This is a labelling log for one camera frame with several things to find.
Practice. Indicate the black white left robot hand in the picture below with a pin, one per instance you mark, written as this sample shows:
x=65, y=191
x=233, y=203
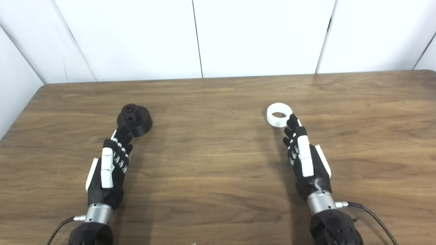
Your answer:
x=105, y=190

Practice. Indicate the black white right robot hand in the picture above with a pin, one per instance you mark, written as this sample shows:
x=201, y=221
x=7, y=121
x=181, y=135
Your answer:
x=315, y=180

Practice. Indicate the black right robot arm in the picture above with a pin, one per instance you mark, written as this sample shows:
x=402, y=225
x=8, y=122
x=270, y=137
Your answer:
x=335, y=228

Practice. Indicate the round black plastic part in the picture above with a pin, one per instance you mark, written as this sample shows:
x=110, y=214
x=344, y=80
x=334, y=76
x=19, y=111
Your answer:
x=139, y=122

